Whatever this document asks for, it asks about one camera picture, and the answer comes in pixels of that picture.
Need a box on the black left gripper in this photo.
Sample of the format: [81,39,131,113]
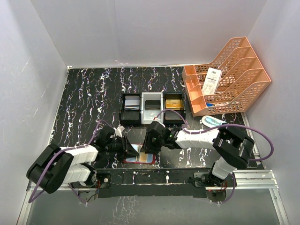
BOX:
[105,136,139,159]

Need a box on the red leather card holder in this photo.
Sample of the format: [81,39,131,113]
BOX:
[124,144,155,165]

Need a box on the white VIP chip card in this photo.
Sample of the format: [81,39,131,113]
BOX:
[124,95,140,110]

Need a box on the gold magnetic stripe card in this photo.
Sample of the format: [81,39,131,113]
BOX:
[137,152,153,164]

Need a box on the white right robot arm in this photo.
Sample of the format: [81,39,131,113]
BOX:
[141,121,255,187]

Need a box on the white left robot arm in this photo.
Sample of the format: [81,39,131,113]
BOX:
[26,126,139,194]

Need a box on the black card in white bin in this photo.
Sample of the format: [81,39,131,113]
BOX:
[144,100,161,110]

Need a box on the black bin left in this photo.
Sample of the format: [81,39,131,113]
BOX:
[119,93,141,126]

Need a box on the black bin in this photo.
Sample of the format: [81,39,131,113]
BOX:
[163,92,186,126]
[119,93,141,126]

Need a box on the black bin right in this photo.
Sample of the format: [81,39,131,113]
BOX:
[163,92,186,126]

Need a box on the white bin middle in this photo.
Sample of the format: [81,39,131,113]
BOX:
[141,92,164,125]

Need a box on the white blue tape dispenser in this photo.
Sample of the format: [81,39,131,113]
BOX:
[201,115,227,128]

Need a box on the white paper receipt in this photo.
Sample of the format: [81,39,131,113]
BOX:
[202,67,223,95]

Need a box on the orange plastic desk organizer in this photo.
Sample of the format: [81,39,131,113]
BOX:
[182,37,271,117]

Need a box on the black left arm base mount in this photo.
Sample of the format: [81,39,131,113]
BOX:
[68,164,111,205]

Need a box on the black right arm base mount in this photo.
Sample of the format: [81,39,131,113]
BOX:
[188,172,237,204]

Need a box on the aluminium frame rail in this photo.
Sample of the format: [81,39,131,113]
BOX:
[18,169,289,225]

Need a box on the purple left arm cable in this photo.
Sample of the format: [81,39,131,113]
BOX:
[28,119,117,203]

